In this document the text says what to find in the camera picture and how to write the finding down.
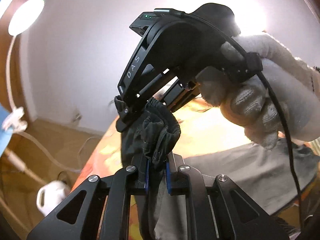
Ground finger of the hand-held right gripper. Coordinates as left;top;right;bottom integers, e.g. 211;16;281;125
115;94;150;133

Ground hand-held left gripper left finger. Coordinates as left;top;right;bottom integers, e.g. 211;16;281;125
26;155;152;240

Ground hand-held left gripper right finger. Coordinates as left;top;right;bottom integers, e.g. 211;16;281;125
166;154;297;240

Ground dark green pants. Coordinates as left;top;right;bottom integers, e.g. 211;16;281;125
114;96;317;240

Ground person's right hand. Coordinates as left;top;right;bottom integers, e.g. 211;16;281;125
197;34;320;150

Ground orange floral bedsheet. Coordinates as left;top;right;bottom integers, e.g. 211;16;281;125
71;97;320;240

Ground white plastic jug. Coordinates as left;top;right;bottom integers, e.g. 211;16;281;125
37;181;69;217

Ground white clip lamp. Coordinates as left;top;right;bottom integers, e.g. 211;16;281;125
1;0;83;180

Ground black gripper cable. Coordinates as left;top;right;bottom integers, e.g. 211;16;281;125
154;7;304;230

